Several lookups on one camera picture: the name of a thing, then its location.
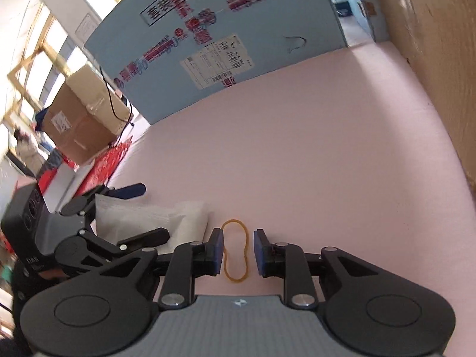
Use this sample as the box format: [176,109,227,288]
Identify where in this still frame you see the large blue cardboard box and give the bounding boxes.
[84,0,349,126]

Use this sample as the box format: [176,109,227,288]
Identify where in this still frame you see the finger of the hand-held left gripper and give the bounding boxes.
[67,228,171,278]
[84,182,147,209]

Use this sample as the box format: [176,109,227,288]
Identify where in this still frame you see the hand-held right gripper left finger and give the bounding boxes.
[95,228,225,310]

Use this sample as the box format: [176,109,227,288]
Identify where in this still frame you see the red paper decorations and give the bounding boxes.
[37,137,133,198]

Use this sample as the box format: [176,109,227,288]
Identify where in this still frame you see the flat brown cardboard sheet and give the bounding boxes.
[366,0,476,188]

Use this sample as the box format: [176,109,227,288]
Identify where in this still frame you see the yellow rubber band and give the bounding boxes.
[222,218,249,283]

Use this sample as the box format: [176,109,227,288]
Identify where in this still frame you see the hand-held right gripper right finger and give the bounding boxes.
[253,228,377,310]

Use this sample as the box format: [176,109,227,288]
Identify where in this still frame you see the taped brown cardboard box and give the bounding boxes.
[42,63,135,167]

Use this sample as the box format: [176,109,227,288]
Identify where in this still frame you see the thin black cable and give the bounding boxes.
[98,65,135,146]

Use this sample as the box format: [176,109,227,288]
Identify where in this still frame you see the white paper sheet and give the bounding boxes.
[40,164,96,213]

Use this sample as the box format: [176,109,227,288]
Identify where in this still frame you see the narrow blue cardboard box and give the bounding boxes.
[349,0,390,42]

